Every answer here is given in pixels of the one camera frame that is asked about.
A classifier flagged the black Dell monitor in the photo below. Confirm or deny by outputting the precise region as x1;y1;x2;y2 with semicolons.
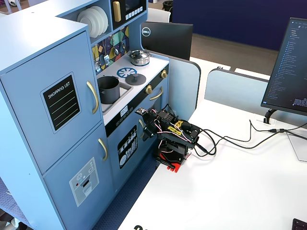
140;21;194;61

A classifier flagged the silver flat stand plate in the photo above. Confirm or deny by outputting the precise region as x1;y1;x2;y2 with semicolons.
286;131;307;162

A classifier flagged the long gold fridge handle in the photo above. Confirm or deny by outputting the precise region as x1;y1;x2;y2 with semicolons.
86;80;100;115

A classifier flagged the dark gray pot lid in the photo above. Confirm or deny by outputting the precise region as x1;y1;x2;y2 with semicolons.
125;73;147;86

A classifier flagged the silver pot with lid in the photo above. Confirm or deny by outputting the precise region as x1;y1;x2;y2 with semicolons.
127;49;151;67

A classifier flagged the monitor with lit screen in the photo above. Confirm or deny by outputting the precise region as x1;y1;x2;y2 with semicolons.
260;17;307;117

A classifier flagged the light blue desk divider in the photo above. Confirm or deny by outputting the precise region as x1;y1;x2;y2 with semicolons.
143;49;201;121
204;68;307;131

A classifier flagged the gold dishwasher handle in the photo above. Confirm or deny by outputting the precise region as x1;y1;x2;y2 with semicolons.
138;118;145;140

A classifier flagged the red base clamp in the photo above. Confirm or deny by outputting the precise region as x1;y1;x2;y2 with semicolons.
155;150;192;174

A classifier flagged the black keyboard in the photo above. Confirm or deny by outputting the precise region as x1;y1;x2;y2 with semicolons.
292;218;307;230

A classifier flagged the black cable with connector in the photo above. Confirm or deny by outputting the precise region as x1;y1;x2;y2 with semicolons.
199;119;307;142

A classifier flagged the dark gray pot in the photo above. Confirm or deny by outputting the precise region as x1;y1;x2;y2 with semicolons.
97;76;120;105

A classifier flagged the black looped cable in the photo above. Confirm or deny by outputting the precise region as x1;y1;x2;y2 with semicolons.
193;129;307;157

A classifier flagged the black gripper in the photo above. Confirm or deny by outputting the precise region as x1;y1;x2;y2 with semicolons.
141;109;174;142

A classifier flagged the gold microwave handle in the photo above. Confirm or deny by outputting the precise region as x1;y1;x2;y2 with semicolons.
112;0;121;23

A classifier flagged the short gold freezer handle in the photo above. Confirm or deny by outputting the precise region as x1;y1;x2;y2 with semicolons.
97;138;109;162

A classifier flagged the white plate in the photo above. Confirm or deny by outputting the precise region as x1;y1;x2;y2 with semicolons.
77;9;98;39
92;5;109;34
85;7;106;36

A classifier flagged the silver toy ladle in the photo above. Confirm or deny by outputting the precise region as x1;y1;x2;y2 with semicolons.
111;34;119;56

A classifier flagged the blue toy kitchen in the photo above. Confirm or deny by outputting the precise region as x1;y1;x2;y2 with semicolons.
0;0;170;230

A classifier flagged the white chair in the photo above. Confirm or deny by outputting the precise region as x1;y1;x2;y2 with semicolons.
147;7;172;23

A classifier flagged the gold oven handle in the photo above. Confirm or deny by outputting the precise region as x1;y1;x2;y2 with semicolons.
149;86;164;102

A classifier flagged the silver toy spatula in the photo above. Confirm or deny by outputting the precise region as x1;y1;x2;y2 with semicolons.
103;39;112;66

